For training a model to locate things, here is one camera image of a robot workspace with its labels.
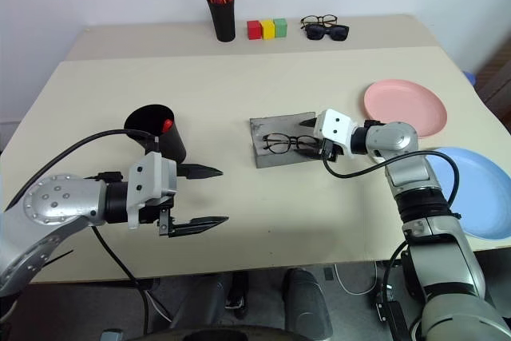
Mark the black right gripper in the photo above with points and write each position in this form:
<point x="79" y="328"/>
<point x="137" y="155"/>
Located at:
<point x="329" y="151"/>

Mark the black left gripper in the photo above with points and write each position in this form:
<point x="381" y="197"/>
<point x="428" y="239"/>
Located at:
<point x="163" y="213"/>

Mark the black thin-framed glasses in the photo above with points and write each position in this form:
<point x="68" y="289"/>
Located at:
<point x="295" y="140"/>

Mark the grey glasses case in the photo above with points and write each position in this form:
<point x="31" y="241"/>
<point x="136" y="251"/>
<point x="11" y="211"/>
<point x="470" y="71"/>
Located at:
<point x="275" y="125"/>

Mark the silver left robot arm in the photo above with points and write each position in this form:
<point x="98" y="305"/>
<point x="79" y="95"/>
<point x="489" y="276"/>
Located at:
<point x="60" y="201"/>

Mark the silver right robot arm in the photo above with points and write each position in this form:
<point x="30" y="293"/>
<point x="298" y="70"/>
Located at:
<point x="395" y="139"/>

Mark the black tapered cup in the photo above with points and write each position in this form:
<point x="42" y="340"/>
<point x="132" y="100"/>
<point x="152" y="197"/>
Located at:
<point x="173" y="145"/>

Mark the brown-framed glasses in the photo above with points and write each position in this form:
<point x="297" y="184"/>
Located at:
<point x="303" y="21"/>

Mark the black cup full of markers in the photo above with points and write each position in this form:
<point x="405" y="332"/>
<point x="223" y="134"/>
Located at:
<point x="223" y="25"/>

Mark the pink plate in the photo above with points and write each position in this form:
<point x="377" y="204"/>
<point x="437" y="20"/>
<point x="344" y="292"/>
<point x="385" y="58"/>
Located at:
<point x="403" y="105"/>

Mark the black sunglasses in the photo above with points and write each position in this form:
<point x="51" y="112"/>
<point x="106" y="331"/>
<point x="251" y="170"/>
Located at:
<point x="315" y="32"/>

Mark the black chair leg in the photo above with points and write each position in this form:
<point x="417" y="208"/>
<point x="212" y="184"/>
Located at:
<point x="237" y="297"/>

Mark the green block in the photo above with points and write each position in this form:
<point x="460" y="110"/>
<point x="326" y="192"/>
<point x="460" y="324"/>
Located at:
<point x="280" y="28"/>

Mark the yellow block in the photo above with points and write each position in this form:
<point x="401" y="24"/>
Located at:
<point x="268" y="29"/>

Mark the red block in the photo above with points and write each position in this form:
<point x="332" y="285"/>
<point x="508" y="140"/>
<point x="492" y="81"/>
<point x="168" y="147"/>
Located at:
<point x="254" y="30"/>

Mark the dark rounded shape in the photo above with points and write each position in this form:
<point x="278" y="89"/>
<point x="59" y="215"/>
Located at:
<point x="307" y="305"/>

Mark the small blue object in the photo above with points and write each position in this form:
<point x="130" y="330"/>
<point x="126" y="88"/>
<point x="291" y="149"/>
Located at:
<point x="471" y="77"/>

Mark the blue plate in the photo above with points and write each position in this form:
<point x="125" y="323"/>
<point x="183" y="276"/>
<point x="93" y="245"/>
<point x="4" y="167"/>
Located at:
<point x="479" y="197"/>

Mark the dark ribbed object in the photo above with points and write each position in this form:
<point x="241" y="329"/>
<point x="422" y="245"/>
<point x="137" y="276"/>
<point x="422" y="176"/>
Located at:
<point x="499" y="77"/>

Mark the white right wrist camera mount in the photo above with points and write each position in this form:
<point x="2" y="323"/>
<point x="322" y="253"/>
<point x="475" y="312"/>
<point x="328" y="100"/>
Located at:
<point x="335" y="127"/>

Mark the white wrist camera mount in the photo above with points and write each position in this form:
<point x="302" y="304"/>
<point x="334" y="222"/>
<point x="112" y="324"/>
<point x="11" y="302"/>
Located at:
<point x="335" y="127"/>
<point x="147" y="181"/>

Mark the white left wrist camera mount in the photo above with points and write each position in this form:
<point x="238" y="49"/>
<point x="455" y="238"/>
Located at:
<point x="147" y="181"/>

